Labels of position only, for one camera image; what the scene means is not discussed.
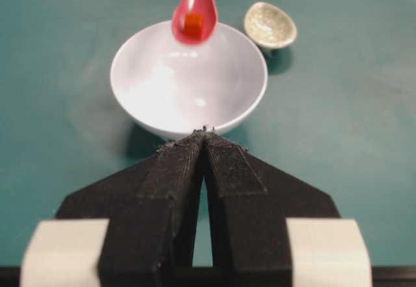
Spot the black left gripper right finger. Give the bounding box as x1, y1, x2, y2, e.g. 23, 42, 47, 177
203, 127, 373, 287

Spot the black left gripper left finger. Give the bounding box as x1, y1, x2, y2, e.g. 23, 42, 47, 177
19, 127, 205, 287

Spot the small red block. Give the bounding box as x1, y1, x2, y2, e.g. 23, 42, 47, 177
183, 12, 203, 39

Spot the red plastic soup spoon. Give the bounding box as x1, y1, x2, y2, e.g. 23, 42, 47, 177
171, 0, 218, 45

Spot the white ceramic bowl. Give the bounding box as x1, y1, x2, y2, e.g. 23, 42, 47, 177
110, 21, 268, 139

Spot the small crackle-glaze cup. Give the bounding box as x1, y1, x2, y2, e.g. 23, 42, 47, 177
244, 2, 298, 50

